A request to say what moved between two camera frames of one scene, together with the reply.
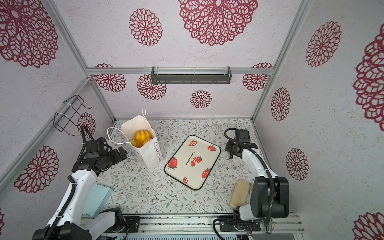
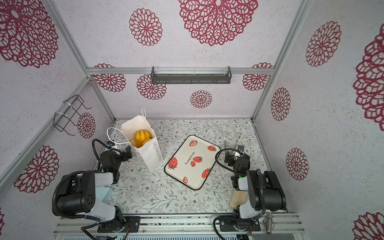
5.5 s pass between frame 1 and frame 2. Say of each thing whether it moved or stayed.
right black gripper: moved
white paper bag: stayed
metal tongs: moved
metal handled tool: stayed
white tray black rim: stayed
